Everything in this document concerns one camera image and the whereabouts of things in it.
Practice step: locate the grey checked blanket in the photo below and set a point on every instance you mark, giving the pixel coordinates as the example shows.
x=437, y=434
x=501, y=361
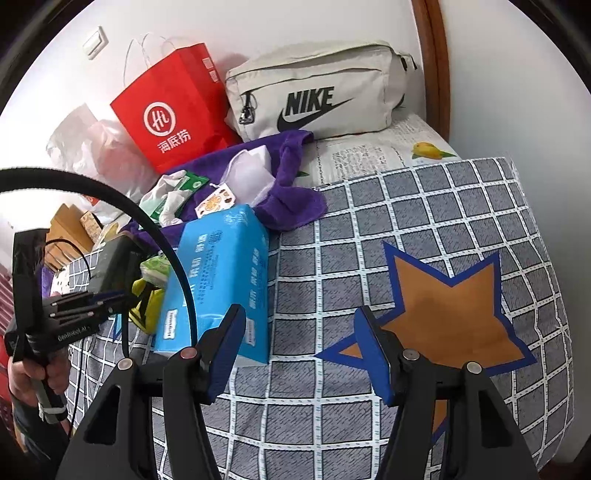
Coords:
x=461, y=207

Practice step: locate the white wall switch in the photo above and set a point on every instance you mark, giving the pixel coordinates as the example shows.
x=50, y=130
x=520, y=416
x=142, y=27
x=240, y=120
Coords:
x=96, y=43

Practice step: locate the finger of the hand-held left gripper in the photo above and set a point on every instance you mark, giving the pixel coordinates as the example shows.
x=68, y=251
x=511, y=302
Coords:
x=87, y=299
x=92, y=314

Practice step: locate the beige waist bag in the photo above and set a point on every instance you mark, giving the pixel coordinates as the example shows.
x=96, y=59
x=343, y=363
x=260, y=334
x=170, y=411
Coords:
x=314, y=92

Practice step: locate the green tissue pack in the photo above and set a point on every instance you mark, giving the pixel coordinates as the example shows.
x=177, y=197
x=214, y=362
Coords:
x=191, y=182

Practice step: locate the purple towel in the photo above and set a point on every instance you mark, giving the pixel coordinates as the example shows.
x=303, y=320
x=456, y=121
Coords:
x=295, y=203

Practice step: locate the person's left hand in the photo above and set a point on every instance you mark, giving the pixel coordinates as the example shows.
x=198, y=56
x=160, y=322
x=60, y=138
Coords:
x=23, y=378

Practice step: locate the purple fluffy cloth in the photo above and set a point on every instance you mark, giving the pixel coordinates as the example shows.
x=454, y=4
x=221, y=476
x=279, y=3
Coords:
x=47, y=281

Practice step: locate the silver plastic bag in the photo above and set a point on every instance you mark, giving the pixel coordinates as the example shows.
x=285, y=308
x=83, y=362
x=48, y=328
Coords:
x=87, y=143

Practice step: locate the yellow black cloth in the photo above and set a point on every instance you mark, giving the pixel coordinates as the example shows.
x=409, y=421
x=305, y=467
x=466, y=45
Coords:
x=152, y=314

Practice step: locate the white mesh pouch with tag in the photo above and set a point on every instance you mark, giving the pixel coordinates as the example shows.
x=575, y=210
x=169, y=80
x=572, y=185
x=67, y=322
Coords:
x=247, y=177

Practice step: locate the dark tin box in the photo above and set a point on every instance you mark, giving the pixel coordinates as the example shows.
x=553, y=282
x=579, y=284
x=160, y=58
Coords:
x=120, y=263

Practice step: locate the white glove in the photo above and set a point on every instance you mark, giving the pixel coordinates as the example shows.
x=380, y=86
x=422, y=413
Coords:
x=168, y=203

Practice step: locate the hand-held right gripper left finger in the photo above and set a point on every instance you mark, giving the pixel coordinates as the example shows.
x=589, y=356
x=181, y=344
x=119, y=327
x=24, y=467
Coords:
x=226, y=355

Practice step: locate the person's left forearm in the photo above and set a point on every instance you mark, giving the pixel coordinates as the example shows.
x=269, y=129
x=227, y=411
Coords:
x=32, y=429

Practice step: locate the small green tissue packet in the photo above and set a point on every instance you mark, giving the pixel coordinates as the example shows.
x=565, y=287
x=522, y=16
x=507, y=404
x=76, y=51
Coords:
x=157, y=265

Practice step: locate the blue tissue pack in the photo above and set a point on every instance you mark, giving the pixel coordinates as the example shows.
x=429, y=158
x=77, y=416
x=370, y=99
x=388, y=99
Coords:
x=217, y=258

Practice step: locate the red paper bag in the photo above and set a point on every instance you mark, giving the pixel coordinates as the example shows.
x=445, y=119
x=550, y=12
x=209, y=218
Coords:
x=175, y=115

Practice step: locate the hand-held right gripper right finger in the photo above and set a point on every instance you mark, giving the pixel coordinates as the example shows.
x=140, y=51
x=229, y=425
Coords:
x=376, y=364

